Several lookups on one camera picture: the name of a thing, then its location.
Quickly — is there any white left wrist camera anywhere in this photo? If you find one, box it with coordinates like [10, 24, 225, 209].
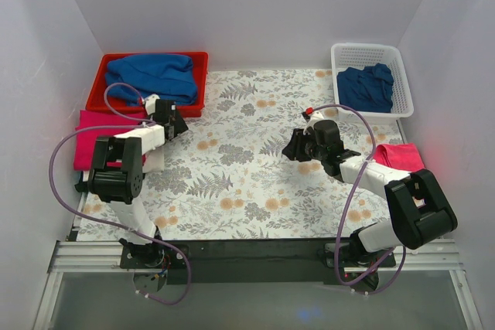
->
[142, 94, 160, 116]

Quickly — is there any white plastic laundry basket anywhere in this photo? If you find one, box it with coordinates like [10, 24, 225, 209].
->
[331, 43, 414, 124]

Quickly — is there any folded royal blue t shirt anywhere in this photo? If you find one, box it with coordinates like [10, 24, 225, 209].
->
[104, 53, 198, 107]

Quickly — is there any floral patterned table mat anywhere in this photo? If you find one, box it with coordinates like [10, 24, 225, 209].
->
[75, 68, 411, 241]

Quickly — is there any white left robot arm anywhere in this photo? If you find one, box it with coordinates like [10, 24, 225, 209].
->
[87, 95, 188, 268]

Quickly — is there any folded pink t shirt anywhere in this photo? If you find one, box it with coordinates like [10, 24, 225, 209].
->
[374, 143, 425, 172]

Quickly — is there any folded black t shirt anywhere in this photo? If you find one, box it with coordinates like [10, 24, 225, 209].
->
[74, 171, 90, 192]

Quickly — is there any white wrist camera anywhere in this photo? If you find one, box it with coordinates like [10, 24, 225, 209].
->
[142, 94, 160, 116]
[302, 107, 325, 131]

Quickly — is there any navy blue t shirt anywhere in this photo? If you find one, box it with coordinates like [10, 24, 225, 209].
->
[336, 63, 394, 114]

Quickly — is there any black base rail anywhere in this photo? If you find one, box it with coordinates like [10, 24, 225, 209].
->
[119, 237, 396, 285]

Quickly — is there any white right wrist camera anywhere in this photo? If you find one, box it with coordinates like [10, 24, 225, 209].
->
[302, 107, 325, 131]

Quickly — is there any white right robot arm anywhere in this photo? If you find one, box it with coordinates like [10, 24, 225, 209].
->
[282, 119, 458, 267]

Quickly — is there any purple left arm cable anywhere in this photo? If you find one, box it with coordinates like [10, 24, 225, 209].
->
[49, 83, 193, 305]

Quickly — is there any red plastic tray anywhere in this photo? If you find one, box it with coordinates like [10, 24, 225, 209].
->
[86, 51, 209, 117]

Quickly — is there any crimson red t shirt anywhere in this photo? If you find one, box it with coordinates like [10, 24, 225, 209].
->
[73, 111, 138, 172]

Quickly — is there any folded white t shirt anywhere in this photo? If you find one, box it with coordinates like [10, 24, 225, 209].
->
[73, 149, 165, 182]

